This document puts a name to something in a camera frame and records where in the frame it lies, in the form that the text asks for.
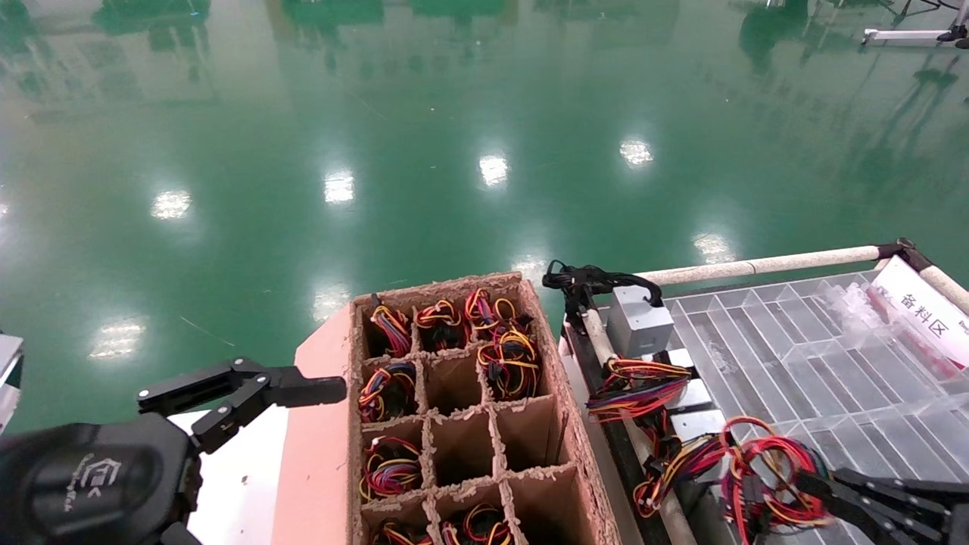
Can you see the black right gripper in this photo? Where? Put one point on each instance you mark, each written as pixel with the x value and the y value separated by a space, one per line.
pixel 958 526

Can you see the pink board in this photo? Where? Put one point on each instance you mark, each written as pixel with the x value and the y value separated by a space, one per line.
pixel 318 454

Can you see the black pipe joint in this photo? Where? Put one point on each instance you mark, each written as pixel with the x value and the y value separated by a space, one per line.
pixel 905 248

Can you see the short white rack pipe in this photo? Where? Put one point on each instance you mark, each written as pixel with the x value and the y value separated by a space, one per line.
pixel 950 288

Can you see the black caster wheel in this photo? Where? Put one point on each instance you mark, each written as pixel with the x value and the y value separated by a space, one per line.
pixel 955 35

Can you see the clear plastic divider tray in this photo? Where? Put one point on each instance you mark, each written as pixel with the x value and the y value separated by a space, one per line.
pixel 780 341

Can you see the silver metal power box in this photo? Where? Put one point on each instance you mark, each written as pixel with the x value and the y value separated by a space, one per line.
pixel 640 322

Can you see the small silver metal block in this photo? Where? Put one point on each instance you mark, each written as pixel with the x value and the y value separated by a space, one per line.
pixel 702 424
pixel 679 357
pixel 695 395

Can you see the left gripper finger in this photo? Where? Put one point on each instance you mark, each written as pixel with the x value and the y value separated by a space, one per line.
pixel 303 387

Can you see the white label sign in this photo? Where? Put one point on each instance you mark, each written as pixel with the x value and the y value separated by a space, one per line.
pixel 920 310

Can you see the black rack rail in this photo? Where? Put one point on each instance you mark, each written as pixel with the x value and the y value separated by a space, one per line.
pixel 617 446

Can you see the white metal base frame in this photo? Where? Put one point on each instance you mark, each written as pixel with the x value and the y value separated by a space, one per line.
pixel 901 35

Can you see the brown cardboard divider box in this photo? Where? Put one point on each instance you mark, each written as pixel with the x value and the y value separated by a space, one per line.
pixel 530 439

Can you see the clear plastic parts bag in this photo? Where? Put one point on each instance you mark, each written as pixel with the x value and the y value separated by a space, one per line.
pixel 863 306

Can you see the long white rack pipe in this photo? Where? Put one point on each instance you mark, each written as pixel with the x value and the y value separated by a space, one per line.
pixel 757 266

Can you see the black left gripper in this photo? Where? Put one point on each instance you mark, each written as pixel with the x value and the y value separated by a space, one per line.
pixel 91 484

